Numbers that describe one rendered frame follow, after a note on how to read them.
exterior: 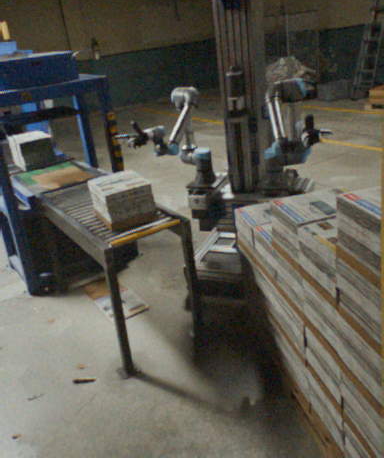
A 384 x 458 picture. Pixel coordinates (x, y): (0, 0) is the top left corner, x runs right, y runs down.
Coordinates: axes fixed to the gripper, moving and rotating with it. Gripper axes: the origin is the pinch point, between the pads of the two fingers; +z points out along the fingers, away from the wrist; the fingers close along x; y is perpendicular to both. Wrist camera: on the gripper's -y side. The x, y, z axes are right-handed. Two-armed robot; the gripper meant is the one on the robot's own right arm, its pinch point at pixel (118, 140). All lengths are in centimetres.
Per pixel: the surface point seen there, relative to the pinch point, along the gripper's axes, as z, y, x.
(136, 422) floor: 64, 112, -94
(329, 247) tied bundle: 21, -5, -168
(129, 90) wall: -506, 182, 746
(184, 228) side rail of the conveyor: -2, 41, -58
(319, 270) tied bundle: 20, 7, -164
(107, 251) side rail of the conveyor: 45, 39, -51
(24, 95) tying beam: 16, -15, 90
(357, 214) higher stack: 31, -28, -182
